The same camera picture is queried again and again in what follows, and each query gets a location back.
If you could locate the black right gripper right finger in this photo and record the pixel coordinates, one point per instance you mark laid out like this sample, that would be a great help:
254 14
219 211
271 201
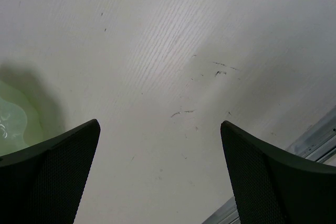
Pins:
271 185

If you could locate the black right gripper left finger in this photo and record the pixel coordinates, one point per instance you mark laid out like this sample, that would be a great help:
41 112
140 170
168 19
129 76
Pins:
44 183

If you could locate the green translucent fruit bowl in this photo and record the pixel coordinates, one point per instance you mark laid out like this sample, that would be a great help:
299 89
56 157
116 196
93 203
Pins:
20 122

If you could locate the aluminium table edge rail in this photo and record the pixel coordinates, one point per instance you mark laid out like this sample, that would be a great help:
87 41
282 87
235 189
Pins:
316 144

